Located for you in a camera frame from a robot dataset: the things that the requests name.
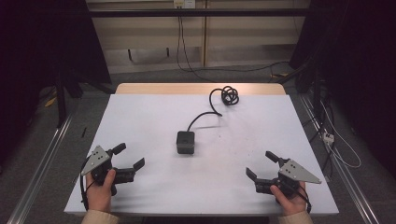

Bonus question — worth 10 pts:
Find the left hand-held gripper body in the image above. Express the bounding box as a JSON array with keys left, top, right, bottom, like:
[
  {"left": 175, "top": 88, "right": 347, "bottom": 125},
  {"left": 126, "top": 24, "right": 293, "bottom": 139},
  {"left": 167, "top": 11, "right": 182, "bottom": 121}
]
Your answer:
[{"left": 80, "top": 145, "right": 136, "bottom": 197}]

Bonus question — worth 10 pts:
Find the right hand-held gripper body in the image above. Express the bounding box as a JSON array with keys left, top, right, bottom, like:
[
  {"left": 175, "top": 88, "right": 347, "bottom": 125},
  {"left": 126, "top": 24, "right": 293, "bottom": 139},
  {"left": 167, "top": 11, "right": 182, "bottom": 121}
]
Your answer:
[{"left": 254, "top": 158, "right": 322, "bottom": 198}]

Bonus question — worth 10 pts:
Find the black power adapter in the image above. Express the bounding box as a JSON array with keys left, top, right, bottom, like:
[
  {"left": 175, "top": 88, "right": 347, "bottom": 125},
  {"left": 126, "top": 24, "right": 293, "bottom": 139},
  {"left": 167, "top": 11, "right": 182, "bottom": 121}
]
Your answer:
[{"left": 176, "top": 131, "right": 196, "bottom": 155}]

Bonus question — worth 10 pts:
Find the black adapter cable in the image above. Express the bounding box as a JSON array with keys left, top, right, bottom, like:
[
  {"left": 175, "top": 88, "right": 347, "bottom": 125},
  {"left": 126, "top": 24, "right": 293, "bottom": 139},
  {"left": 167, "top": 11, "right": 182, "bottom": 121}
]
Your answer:
[{"left": 186, "top": 85, "right": 240, "bottom": 133}]

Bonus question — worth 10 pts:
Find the person's right hand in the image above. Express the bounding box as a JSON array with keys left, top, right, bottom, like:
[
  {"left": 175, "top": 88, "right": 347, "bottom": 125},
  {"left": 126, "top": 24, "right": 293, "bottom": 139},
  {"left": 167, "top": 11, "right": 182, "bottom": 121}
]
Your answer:
[{"left": 269, "top": 181, "right": 307, "bottom": 217}]

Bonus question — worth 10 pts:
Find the person's left hand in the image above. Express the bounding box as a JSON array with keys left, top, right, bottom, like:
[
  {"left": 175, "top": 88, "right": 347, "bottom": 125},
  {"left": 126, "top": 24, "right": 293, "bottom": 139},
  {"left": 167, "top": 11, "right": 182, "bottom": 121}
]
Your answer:
[{"left": 85, "top": 168, "right": 117, "bottom": 214}]

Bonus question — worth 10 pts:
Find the white table mat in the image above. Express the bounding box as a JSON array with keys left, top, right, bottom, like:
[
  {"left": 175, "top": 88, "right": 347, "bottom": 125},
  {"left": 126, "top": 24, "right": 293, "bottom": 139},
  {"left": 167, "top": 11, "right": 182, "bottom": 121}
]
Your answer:
[{"left": 64, "top": 93, "right": 340, "bottom": 217}]

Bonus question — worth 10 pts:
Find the white power strip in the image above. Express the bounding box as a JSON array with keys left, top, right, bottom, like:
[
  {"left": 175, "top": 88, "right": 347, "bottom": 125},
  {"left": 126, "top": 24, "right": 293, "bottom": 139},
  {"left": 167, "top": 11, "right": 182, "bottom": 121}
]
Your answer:
[{"left": 322, "top": 131, "right": 335, "bottom": 146}]

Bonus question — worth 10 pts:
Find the black metal stand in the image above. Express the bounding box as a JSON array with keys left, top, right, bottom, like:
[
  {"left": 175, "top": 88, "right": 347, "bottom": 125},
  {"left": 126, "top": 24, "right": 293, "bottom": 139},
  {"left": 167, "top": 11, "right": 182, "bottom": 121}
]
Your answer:
[
  {"left": 54, "top": 73, "right": 84, "bottom": 129},
  {"left": 276, "top": 59, "right": 325, "bottom": 122}
]

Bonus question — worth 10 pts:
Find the black curtain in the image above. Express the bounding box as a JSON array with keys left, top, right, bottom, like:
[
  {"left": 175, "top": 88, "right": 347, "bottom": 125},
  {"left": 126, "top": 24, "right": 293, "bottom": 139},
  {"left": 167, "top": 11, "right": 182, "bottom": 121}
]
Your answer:
[
  {"left": 0, "top": 0, "right": 112, "bottom": 162},
  {"left": 289, "top": 0, "right": 396, "bottom": 178}
]

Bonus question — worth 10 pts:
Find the black horizontal bar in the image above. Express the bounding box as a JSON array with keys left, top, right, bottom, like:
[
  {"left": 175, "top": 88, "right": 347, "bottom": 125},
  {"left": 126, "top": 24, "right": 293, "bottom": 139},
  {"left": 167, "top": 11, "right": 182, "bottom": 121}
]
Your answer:
[{"left": 87, "top": 7, "right": 312, "bottom": 19}]

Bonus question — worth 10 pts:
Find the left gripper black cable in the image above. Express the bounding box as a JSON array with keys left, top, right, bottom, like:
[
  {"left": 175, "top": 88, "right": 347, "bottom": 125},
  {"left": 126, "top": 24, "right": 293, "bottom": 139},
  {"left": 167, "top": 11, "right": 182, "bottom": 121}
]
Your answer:
[{"left": 79, "top": 157, "right": 95, "bottom": 212}]

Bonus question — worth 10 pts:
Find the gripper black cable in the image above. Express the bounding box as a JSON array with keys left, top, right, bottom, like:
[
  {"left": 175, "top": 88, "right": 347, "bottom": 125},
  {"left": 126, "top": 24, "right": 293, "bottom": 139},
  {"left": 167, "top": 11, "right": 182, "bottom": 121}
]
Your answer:
[
  {"left": 294, "top": 182, "right": 313, "bottom": 215},
  {"left": 79, "top": 157, "right": 95, "bottom": 212}
]

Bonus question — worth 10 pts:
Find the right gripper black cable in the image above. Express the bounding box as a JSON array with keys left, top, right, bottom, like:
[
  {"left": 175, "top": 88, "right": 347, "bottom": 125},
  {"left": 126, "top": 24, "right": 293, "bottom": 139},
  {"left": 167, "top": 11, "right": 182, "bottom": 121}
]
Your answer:
[{"left": 294, "top": 182, "right": 313, "bottom": 215}]

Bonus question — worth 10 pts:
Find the aluminium rail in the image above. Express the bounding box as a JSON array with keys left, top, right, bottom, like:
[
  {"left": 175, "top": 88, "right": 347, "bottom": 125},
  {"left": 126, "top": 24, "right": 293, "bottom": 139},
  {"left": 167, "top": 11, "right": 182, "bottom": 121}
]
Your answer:
[
  {"left": 299, "top": 93, "right": 381, "bottom": 224},
  {"left": 7, "top": 113, "right": 75, "bottom": 224}
]

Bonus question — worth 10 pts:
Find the white floor cable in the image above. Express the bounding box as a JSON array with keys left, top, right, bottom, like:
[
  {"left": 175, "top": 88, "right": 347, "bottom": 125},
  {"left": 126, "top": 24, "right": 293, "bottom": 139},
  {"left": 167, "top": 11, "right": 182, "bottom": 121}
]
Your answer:
[{"left": 319, "top": 100, "right": 362, "bottom": 169}]

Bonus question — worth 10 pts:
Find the black hanging cable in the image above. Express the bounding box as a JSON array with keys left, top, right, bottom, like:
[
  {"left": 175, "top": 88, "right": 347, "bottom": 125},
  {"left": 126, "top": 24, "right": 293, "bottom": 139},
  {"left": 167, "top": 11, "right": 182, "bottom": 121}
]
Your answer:
[{"left": 176, "top": 16, "right": 290, "bottom": 82}]

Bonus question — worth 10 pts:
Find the white wall socket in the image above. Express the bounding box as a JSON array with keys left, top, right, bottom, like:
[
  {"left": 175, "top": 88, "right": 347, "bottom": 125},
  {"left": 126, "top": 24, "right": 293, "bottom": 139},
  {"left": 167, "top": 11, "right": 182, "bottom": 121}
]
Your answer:
[{"left": 173, "top": 0, "right": 197, "bottom": 9}]

